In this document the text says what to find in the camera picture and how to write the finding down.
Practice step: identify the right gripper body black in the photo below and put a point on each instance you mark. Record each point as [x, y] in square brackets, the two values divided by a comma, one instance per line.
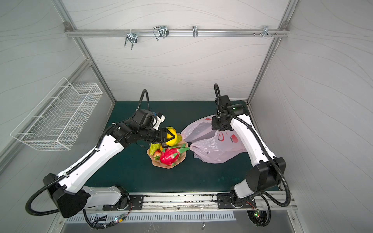
[217, 124]

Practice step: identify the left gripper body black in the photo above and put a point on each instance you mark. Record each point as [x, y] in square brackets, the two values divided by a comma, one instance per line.
[162, 135]

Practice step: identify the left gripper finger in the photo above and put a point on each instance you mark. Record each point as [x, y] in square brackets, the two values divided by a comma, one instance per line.
[171, 133]
[169, 143]

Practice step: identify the yellow lemon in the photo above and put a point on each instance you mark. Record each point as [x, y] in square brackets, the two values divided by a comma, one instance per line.
[169, 139]

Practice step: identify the red yellow strawberry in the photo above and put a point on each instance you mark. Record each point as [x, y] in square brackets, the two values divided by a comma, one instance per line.
[157, 155]

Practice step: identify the pink plastic bag peach print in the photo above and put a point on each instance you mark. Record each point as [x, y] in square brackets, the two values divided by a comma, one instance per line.
[212, 146]

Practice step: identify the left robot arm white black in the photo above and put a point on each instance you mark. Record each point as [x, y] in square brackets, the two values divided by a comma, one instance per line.
[68, 190]

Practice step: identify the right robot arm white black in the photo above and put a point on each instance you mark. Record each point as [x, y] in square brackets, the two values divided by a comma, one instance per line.
[267, 170]

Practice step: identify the green starfruit left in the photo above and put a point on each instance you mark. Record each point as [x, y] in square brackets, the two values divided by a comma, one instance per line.
[154, 148]

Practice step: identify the pink dragon fruit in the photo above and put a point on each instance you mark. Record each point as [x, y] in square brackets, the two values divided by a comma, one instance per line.
[172, 154]

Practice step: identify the pink flower-shaped fruit plate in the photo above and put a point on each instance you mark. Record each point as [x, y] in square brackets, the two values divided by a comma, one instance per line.
[181, 159]

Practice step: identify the small metal hook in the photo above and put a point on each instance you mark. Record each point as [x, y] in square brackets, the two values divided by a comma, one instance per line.
[195, 31]

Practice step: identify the metal hook clamp left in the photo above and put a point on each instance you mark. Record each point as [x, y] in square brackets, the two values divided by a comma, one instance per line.
[131, 39]

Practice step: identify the metal hook clamp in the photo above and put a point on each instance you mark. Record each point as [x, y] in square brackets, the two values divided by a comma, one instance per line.
[131, 39]
[160, 31]

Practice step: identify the metal hook clamp middle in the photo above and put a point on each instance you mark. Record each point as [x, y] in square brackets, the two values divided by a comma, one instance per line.
[160, 31]

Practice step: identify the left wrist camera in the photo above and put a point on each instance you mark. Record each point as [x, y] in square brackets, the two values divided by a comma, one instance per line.
[146, 119]

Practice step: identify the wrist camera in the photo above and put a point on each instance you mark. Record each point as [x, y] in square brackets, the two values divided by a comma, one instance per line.
[146, 119]
[224, 105]

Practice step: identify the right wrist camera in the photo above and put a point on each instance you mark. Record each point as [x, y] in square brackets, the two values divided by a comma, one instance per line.
[224, 105]

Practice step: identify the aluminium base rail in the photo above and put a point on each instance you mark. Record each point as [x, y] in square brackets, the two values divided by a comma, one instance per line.
[197, 201]

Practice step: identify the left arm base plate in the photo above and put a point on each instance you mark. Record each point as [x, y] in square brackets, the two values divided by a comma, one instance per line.
[134, 202]

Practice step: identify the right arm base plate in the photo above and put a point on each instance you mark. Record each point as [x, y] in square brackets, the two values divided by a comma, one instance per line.
[229, 201]

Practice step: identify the white slotted cable duct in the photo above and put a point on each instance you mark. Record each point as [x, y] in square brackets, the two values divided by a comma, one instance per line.
[158, 217]

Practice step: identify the white wire basket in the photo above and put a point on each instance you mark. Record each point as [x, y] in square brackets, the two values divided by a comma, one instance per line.
[56, 122]

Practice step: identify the metal bracket right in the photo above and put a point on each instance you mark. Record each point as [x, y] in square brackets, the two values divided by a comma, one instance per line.
[266, 33]

